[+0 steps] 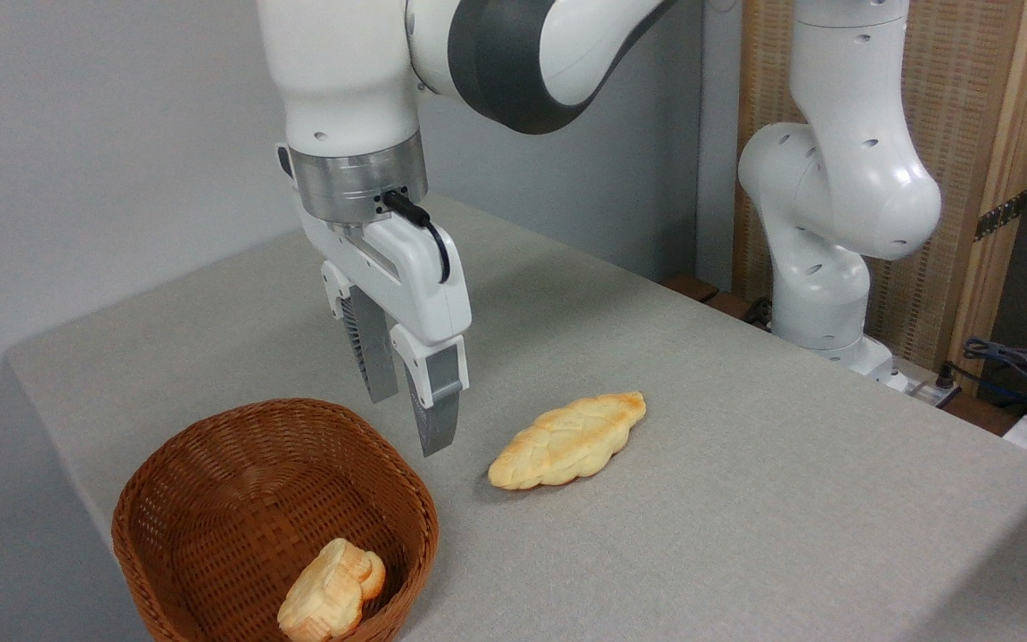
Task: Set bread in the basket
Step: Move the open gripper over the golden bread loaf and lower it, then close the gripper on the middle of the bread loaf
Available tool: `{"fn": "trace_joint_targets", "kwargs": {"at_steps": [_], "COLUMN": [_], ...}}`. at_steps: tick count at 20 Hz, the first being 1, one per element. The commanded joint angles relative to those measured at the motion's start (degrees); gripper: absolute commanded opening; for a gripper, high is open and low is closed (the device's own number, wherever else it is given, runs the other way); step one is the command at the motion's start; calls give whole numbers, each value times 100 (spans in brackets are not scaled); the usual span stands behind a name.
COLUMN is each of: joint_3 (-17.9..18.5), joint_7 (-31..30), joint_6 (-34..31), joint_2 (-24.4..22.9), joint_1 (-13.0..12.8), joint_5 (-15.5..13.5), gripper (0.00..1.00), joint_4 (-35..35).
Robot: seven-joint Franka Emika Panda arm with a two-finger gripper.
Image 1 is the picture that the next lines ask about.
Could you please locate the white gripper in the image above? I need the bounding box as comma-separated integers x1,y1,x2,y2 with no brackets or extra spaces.
299,203,472,458

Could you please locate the long braided bread loaf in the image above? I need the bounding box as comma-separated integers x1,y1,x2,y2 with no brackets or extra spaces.
488,391,647,491

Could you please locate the brown woven wicker basket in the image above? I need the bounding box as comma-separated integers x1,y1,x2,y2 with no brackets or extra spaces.
111,398,440,642

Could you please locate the small golden bread roll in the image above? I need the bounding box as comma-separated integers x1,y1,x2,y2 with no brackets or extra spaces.
277,538,387,642

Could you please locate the gray tablecloth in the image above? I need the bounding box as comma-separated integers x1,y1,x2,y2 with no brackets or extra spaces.
4,191,1027,642

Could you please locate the black screen hinge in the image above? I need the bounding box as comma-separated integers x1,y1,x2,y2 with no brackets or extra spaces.
974,191,1027,243

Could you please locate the wooden woven folding screen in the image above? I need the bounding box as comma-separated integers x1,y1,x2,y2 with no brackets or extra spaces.
732,0,1027,399

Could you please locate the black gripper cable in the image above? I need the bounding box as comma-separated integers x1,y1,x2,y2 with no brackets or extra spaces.
380,188,453,285

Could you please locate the tangled black cables bundle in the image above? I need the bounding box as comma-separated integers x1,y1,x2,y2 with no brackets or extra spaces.
962,336,1027,420

